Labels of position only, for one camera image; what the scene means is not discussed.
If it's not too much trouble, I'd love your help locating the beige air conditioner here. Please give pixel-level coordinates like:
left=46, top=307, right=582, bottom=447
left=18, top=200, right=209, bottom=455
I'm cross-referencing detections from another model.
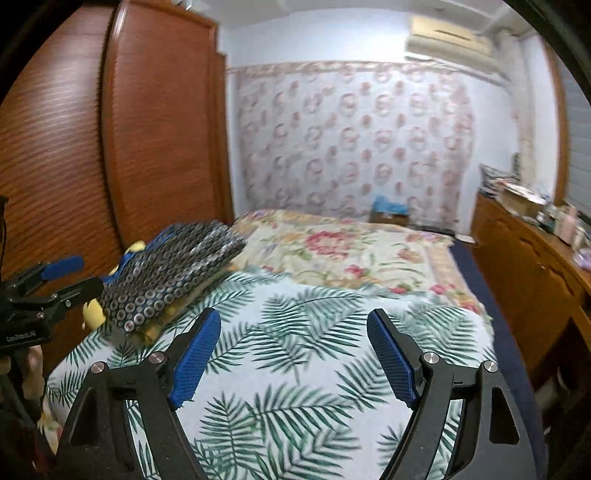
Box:
left=405, top=16, right=502, bottom=75

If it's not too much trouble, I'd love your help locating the pink bottle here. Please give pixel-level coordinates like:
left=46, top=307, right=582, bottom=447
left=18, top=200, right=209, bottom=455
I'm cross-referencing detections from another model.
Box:
left=561, top=205, right=578, bottom=241

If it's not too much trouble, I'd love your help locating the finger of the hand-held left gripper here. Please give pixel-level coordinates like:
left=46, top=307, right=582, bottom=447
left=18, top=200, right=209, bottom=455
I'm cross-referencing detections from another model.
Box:
left=9, top=277, right=105, bottom=315
left=4, top=256, right=85, bottom=291

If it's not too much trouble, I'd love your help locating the person's left hand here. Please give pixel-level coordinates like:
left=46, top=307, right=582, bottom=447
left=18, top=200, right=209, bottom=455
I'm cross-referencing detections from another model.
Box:
left=22, top=346, right=47, bottom=400

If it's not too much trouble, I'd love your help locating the brown cardboard box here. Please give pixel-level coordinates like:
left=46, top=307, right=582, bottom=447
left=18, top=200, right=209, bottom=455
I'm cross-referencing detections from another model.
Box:
left=369, top=211, right=410, bottom=227

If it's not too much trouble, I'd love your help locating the yellow plush toy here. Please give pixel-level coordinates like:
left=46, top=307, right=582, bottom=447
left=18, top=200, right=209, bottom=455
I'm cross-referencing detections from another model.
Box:
left=82, top=240, right=149, bottom=331

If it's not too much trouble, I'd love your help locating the navy bed sheet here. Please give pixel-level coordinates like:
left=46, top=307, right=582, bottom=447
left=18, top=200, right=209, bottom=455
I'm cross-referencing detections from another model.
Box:
left=448, top=242, right=551, bottom=480

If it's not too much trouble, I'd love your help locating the blue circle-print satin shirt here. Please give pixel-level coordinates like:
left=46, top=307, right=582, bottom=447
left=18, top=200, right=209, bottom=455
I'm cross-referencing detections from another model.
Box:
left=100, top=220, right=248, bottom=340

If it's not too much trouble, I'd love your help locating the patterned fabric bag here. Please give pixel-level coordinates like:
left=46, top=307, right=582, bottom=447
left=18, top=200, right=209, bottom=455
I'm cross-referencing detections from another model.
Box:
left=480, top=164, right=513, bottom=195

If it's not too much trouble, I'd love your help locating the gathered beige curtain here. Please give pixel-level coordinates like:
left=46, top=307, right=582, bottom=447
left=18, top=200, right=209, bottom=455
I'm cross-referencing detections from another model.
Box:
left=501, top=37, right=536, bottom=172

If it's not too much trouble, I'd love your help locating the wooden sideboard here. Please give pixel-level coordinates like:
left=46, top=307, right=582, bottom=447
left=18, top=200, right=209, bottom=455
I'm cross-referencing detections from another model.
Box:
left=471, top=191, right=591, bottom=398

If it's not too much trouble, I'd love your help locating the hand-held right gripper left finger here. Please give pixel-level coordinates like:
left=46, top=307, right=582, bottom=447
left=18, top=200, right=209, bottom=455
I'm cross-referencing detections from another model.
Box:
left=58, top=307, right=222, bottom=480

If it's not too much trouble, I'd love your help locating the circle print curtain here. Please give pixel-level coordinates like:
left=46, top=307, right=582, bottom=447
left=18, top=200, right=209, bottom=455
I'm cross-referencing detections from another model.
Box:
left=228, top=60, right=477, bottom=232

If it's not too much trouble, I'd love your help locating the open cardboard box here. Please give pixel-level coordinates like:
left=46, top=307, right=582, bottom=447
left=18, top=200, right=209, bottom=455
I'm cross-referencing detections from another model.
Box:
left=499, top=182, right=546, bottom=213

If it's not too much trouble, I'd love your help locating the floral quilt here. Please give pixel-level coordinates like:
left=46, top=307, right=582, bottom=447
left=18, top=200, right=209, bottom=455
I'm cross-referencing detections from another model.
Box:
left=39, top=209, right=493, bottom=444

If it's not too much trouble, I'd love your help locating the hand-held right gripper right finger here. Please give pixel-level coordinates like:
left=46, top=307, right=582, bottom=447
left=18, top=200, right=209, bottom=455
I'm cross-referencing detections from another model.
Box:
left=367, top=308, right=539, bottom=480

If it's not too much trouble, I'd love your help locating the palm leaf print blanket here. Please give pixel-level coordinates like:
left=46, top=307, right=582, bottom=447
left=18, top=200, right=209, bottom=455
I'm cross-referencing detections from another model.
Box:
left=46, top=270, right=498, bottom=480

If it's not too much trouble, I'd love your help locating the wooden louvered wardrobe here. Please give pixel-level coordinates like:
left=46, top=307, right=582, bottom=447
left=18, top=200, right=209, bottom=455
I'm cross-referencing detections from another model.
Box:
left=0, top=0, right=234, bottom=370

